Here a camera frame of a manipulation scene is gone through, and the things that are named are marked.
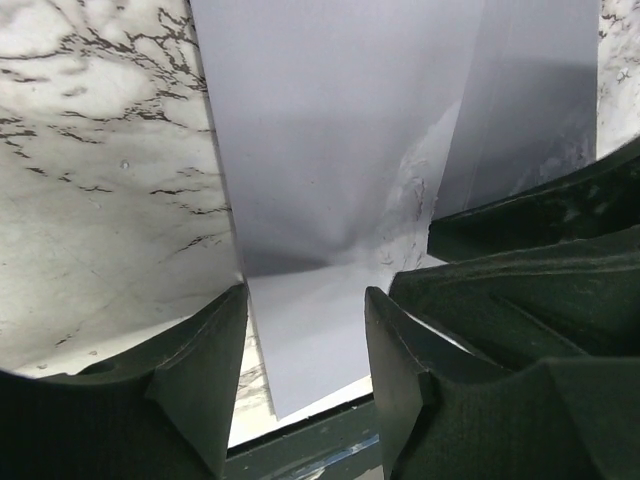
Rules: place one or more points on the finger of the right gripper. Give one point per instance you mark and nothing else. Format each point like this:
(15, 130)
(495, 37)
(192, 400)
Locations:
(571, 299)
(597, 200)

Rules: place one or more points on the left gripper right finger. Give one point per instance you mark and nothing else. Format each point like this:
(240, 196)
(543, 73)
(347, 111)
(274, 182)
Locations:
(444, 413)

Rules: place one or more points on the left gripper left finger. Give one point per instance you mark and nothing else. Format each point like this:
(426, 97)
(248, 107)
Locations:
(160, 410)

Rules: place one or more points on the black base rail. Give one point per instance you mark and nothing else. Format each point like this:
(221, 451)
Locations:
(339, 443)

